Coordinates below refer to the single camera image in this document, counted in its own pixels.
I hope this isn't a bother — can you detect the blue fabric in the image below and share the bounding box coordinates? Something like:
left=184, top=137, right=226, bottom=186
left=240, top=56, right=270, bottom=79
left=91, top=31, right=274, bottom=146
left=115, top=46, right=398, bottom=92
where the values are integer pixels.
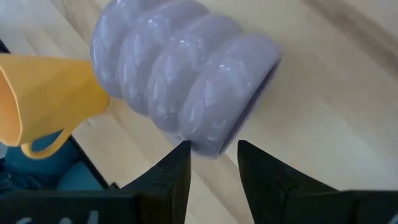
left=0, top=130, right=104, bottom=192

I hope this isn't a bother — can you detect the lilac ribbed mug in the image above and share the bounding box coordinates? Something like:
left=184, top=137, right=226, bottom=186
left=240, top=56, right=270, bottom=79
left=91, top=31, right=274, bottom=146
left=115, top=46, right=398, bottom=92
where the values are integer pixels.
left=90, top=0, right=282, bottom=158

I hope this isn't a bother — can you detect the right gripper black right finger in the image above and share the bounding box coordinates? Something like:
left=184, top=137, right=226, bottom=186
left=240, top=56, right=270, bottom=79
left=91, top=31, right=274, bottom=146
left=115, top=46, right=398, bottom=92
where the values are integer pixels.
left=238, top=139, right=358, bottom=224

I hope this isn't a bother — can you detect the orange faceted mug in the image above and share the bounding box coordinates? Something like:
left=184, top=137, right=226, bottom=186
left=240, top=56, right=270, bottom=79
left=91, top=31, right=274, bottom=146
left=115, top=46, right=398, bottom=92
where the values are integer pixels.
left=0, top=53, right=109, bottom=160

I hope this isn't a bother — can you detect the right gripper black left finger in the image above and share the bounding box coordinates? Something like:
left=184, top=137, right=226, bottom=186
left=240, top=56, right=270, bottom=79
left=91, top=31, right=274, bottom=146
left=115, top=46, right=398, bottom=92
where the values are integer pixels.
left=121, top=139, right=192, bottom=224

